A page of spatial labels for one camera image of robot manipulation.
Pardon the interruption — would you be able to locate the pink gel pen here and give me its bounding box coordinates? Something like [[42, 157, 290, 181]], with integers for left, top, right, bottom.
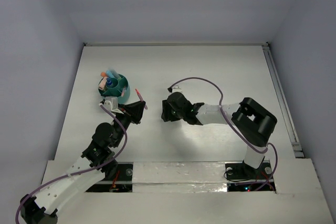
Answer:
[[135, 89, 148, 110]]

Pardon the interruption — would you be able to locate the green round pen holder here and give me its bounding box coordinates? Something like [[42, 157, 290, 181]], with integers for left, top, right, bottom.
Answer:
[[98, 74, 130, 104]]

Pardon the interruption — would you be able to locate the blue cap spray bottle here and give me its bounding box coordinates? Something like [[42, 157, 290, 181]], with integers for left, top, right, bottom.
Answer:
[[106, 78, 113, 88]]

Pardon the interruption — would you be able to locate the pink pencil sharpener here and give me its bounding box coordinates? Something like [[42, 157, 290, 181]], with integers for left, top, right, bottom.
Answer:
[[98, 77, 109, 90]]

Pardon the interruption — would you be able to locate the orange red pen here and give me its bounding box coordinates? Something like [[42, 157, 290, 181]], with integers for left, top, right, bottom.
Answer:
[[121, 86, 127, 97]]

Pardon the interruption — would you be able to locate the blue highlighter marker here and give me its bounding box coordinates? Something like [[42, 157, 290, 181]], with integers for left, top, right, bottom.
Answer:
[[106, 70, 118, 78]]

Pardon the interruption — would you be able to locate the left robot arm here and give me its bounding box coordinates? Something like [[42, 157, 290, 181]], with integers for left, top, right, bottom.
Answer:
[[15, 101, 146, 223]]

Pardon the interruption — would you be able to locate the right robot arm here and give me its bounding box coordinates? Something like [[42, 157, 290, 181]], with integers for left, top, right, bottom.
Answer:
[[161, 92, 278, 178]]

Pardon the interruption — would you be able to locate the white foil front panel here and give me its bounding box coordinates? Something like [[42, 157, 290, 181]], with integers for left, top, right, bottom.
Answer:
[[132, 162, 228, 194]]

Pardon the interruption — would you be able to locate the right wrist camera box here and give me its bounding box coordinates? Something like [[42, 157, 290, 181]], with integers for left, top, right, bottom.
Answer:
[[167, 85, 183, 93]]

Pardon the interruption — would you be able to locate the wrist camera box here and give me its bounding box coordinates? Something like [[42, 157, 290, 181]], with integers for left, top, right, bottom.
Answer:
[[167, 85, 183, 93], [99, 97, 124, 114]]

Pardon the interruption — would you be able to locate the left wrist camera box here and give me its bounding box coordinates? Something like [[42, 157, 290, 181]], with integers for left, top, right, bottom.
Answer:
[[99, 97, 124, 114]]

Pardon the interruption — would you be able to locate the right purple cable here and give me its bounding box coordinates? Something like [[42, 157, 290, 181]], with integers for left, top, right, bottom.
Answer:
[[169, 77, 278, 192]]

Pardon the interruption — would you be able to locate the purple cable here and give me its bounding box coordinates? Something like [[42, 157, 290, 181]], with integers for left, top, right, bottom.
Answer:
[[169, 77, 278, 192], [14, 104, 129, 224]]

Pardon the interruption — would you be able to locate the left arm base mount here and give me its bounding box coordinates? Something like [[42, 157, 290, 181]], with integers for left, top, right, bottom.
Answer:
[[86, 163, 133, 193]]

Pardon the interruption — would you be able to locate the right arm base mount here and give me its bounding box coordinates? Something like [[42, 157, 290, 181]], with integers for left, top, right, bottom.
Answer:
[[223, 162, 276, 192]]

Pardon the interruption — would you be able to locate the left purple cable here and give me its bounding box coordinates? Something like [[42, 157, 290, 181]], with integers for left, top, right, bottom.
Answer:
[[14, 104, 129, 224]]

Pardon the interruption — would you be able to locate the metal side rail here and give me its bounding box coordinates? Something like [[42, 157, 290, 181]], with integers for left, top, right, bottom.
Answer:
[[262, 43, 305, 158]]

